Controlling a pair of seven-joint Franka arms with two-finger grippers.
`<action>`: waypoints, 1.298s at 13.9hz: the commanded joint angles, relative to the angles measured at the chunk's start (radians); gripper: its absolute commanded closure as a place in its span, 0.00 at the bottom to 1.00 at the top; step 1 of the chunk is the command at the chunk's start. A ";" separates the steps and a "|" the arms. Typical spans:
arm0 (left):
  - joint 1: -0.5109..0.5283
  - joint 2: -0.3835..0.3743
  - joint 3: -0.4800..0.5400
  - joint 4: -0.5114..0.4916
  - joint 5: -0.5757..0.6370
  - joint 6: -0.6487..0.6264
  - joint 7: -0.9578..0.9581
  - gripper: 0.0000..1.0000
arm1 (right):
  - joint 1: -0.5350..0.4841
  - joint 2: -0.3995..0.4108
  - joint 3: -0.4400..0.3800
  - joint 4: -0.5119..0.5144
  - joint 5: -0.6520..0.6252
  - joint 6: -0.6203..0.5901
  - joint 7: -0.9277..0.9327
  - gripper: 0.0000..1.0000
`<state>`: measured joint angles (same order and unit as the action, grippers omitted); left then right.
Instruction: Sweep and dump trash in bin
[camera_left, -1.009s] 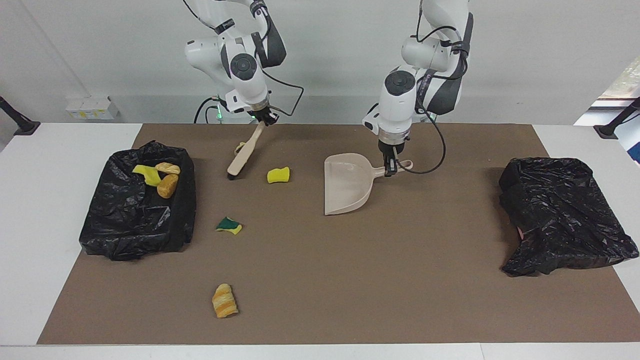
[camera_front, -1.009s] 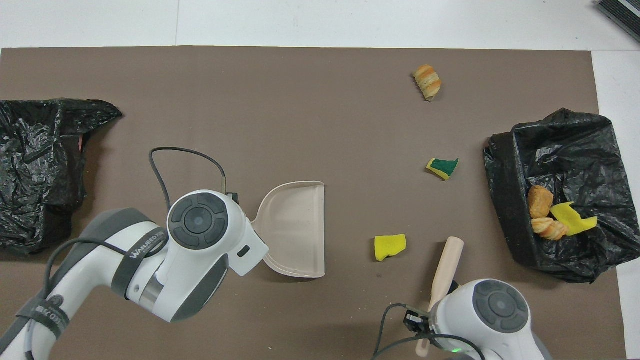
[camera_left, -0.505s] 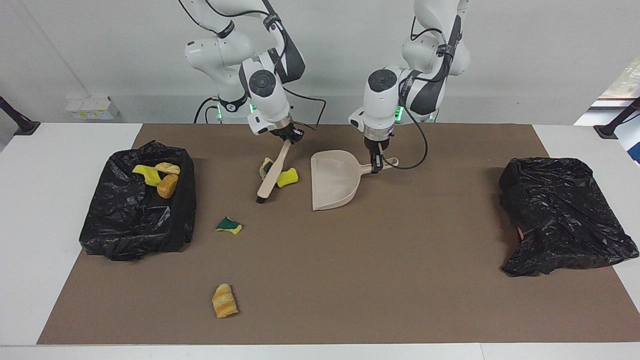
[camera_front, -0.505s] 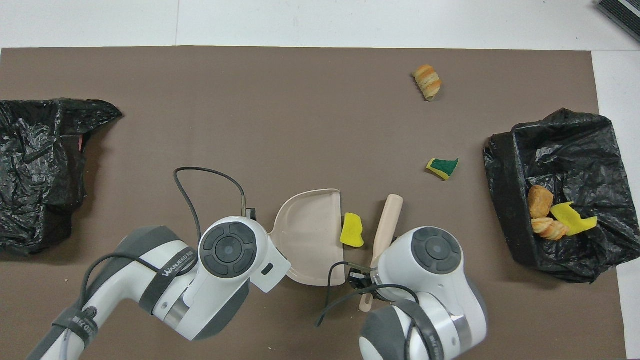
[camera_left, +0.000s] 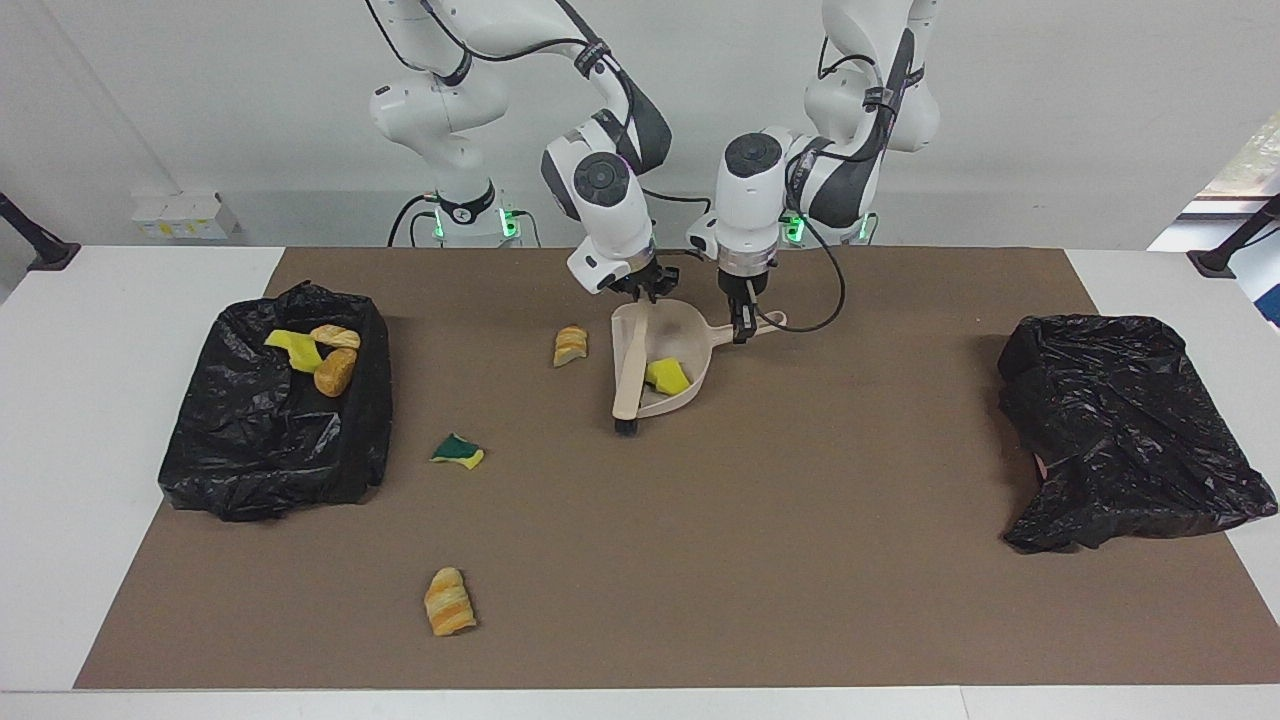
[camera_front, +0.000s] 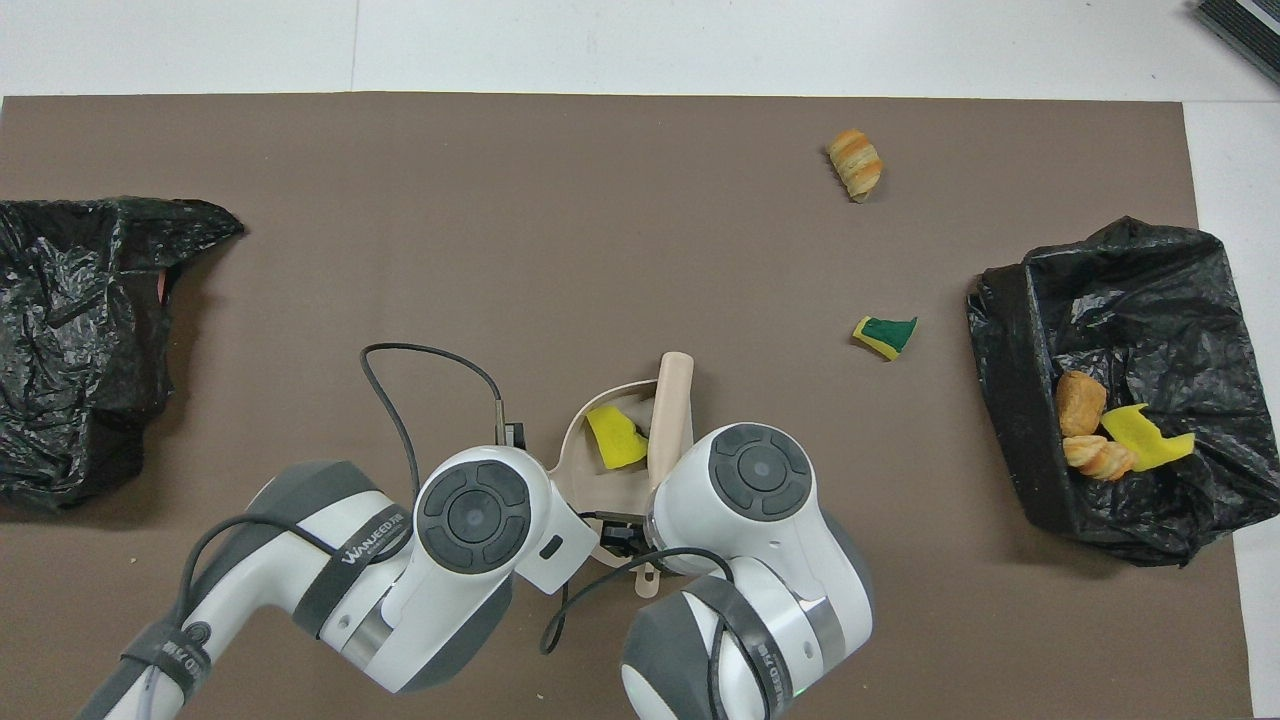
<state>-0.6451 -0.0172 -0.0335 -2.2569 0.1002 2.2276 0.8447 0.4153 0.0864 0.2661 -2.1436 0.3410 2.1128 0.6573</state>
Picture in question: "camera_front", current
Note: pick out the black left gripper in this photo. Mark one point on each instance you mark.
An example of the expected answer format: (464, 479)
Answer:
(513, 436)

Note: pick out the brown table mat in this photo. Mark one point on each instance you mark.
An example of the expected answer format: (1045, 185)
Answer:
(500, 200)

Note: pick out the green and yellow sponge piece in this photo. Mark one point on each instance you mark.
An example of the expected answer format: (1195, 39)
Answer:
(885, 335)

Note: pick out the dark ribbed object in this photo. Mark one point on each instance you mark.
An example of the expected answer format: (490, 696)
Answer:
(1250, 25)

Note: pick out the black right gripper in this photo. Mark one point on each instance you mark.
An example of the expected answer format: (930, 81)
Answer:
(625, 535)

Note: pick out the yellow sponge block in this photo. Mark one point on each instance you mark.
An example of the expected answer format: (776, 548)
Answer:
(615, 440)

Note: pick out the striped orange croissant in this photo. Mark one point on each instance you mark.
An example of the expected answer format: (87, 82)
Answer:
(856, 163)

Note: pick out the curved yellow sponge piece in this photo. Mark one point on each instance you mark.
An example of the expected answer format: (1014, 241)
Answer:
(1140, 435)

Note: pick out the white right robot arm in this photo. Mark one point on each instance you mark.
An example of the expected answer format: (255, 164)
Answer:
(760, 530)

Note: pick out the beige hand brush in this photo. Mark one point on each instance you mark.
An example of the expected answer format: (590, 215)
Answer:
(672, 400)

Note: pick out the left black garbage bag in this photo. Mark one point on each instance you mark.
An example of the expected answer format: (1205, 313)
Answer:
(1100, 300)

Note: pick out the black bag over pink bin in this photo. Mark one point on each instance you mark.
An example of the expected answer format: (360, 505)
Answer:
(70, 330)

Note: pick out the beige plastic dustpan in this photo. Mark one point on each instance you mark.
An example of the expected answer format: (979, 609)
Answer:
(585, 470)

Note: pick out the pale oval bread piece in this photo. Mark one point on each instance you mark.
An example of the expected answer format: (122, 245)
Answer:
(1100, 460)

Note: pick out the brown bread roll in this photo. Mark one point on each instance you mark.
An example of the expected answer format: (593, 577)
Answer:
(1080, 403)

